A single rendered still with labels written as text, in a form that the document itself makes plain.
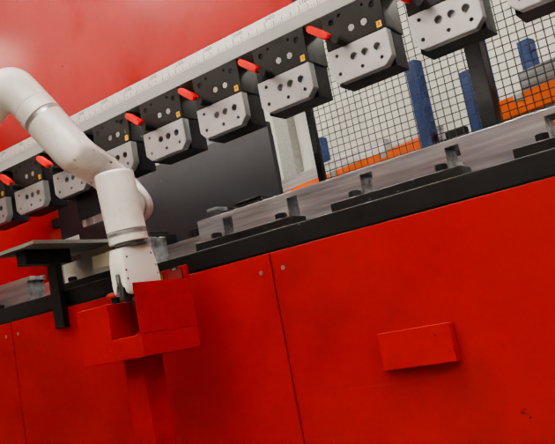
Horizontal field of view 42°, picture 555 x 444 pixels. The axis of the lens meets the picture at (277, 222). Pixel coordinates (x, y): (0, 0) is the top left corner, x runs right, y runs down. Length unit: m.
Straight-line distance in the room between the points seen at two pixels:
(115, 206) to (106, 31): 0.76
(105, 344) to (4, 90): 0.59
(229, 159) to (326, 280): 1.09
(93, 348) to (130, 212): 0.30
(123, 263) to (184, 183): 1.13
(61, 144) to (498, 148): 0.89
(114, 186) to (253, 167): 0.95
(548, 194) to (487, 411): 0.39
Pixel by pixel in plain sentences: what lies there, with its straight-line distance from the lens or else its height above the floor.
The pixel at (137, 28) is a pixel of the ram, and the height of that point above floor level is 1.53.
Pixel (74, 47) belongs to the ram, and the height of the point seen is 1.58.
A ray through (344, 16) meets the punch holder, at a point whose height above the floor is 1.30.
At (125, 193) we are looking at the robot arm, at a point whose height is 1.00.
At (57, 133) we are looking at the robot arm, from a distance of 1.61.
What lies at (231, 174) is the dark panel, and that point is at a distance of 2.47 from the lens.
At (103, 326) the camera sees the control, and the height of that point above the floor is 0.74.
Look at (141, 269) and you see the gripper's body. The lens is 1.53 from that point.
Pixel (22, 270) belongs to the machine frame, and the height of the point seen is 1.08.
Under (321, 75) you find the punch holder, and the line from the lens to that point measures 1.70.
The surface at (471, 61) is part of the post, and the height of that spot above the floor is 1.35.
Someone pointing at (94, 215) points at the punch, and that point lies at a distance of 2.17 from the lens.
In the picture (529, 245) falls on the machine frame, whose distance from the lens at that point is 1.30.
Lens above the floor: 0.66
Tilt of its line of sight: 8 degrees up
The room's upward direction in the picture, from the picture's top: 11 degrees counter-clockwise
